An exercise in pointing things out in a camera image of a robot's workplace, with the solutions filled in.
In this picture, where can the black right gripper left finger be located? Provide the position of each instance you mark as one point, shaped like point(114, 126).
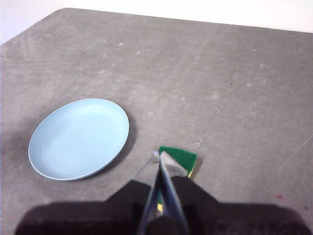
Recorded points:
point(97, 218)

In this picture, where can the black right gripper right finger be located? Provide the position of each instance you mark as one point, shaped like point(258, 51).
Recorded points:
point(232, 220)

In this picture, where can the light blue round plate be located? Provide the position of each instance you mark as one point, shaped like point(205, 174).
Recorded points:
point(78, 139)

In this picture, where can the yellow sponge green scouring pad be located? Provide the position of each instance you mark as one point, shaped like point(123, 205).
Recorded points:
point(181, 156)

